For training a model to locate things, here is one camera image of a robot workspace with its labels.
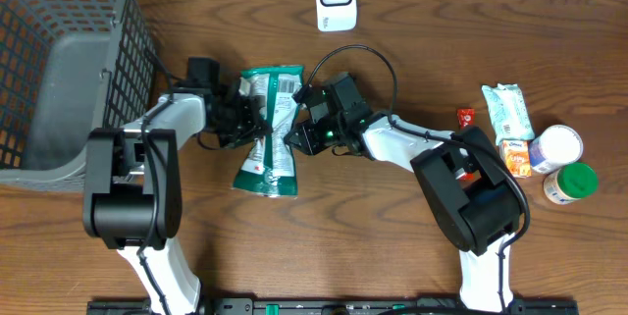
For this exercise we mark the orange Kleenex tissue pack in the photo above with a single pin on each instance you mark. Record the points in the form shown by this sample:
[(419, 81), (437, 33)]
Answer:
[(515, 154)]

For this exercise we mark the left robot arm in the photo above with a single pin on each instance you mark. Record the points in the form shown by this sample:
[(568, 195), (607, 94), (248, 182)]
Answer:
[(132, 197)]

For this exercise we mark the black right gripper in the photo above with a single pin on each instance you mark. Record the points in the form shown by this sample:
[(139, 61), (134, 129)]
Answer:
[(310, 142)]

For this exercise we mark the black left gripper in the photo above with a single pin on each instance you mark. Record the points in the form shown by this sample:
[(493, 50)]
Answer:
[(261, 122)]

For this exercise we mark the red snack bar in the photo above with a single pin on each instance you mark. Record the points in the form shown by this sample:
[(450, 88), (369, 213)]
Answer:
[(465, 117)]

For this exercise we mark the grey plastic mesh basket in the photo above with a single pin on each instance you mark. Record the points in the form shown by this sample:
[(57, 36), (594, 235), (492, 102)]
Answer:
[(67, 67)]

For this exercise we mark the green lid jar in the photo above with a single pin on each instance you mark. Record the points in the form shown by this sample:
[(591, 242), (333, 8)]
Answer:
[(571, 183)]

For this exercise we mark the green white 3M package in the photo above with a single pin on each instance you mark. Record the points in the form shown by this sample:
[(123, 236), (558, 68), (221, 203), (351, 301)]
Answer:
[(269, 168)]

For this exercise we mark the mint green wipes pack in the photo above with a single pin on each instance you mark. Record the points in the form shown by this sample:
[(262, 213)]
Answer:
[(508, 112)]

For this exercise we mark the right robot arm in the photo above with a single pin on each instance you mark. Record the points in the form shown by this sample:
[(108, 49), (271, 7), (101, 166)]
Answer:
[(477, 203)]

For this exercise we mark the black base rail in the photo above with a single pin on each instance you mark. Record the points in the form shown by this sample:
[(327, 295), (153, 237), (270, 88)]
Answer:
[(422, 305)]

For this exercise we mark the white blue label jar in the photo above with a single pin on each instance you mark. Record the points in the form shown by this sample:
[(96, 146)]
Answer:
[(557, 146)]

